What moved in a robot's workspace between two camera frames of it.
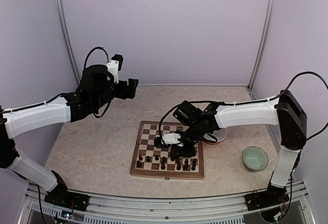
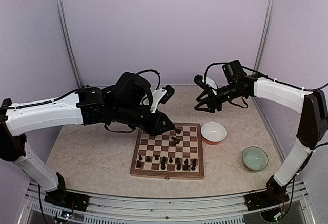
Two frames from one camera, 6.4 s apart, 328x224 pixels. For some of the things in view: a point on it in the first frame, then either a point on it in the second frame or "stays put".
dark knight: [185, 166] stays put
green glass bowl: [254, 158] stays put
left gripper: [124, 94] to [156, 127]
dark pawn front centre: [163, 167] stays put
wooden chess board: [149, 161] stays put
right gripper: [175, 149] to [211, 99]
